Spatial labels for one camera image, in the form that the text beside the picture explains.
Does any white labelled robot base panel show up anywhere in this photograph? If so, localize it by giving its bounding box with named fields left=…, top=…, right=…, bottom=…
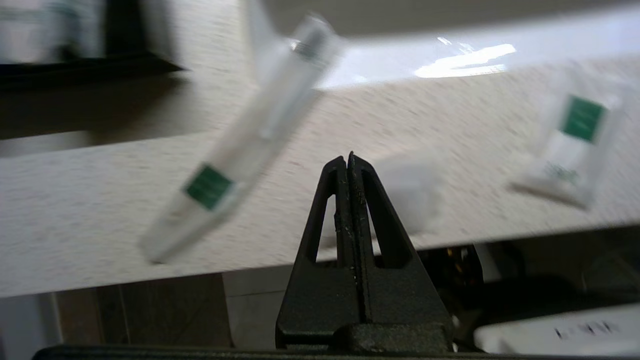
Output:
left=472, top=302, right=640, bottom=357

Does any black pull-out box drawer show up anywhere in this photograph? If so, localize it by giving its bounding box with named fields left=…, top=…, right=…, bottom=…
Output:
left=0, top=0, right=185, bottom=92

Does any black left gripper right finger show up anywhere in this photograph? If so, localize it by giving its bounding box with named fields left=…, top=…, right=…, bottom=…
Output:
left=348, top=152, right=455, bottom=352

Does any long white toothbrush packet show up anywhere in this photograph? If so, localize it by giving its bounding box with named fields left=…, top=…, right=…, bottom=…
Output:
left=139, top=14, right=346, bottom=264

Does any white comb packet green label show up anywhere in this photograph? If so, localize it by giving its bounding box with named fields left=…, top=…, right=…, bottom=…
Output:
left=509, top=90, right=625, bottom=210

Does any wooden vanity cabinet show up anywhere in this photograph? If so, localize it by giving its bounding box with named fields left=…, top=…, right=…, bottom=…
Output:
left=54, top=272, right=235, bottom=349

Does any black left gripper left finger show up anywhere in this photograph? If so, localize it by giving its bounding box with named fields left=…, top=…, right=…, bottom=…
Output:
left=276, top=156, right=361, bottom=350

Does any crumpled white shower cap packet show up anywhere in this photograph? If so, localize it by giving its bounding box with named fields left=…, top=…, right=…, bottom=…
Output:
left=320, top=150, right=447, bottom=248

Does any white ceramic sink basin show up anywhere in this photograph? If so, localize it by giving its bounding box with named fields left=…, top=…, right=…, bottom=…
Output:
left=300, top=7, right=640, bottom=90

